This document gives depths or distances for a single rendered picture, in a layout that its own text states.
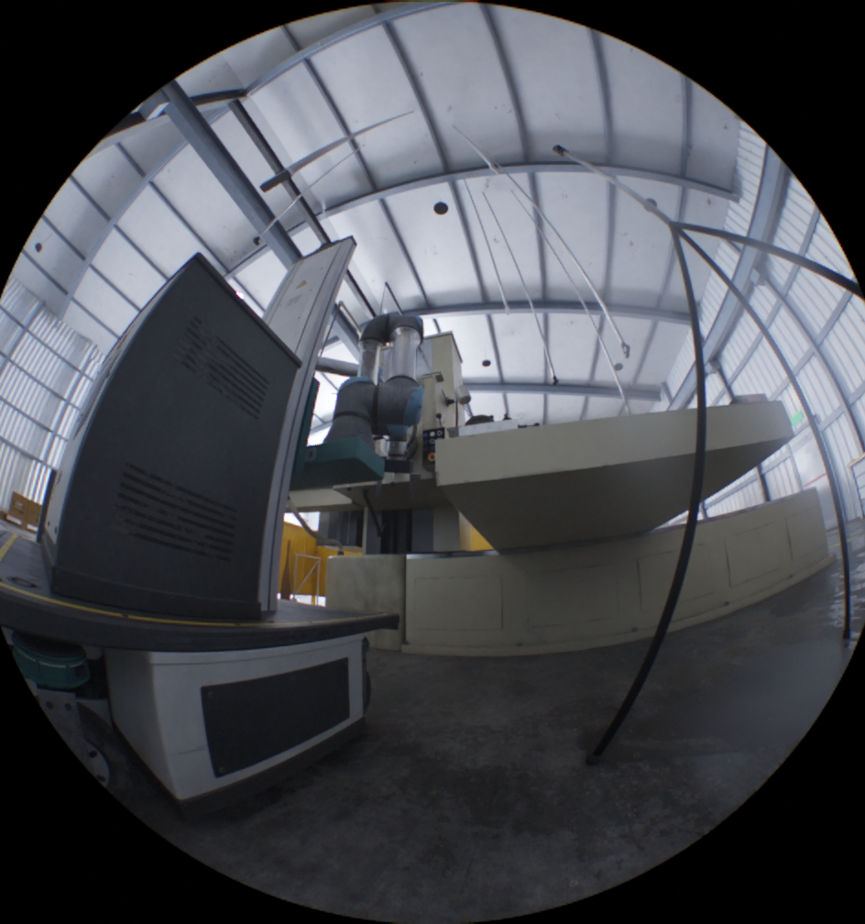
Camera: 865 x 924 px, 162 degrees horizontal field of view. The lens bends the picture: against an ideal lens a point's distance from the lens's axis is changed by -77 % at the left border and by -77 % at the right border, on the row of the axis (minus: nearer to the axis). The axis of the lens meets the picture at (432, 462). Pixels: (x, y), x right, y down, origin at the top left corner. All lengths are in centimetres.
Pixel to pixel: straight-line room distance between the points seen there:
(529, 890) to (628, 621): 157
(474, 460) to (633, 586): 140
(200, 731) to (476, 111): 805
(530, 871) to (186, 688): 45
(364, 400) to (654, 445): 73
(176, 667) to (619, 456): 76
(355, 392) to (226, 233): 957
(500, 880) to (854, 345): 739
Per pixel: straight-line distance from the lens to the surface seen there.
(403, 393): 87
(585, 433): 65
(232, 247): 1036
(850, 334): 739
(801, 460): 825
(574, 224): 858
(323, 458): 78
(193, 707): 43
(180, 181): 1039
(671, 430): 71
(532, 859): 51
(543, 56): 788
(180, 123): 609
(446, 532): 247
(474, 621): 177
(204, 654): 41
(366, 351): 117
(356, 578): 202
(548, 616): 174
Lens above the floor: 40
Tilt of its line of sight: 23 degrees up
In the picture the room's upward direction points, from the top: straight up
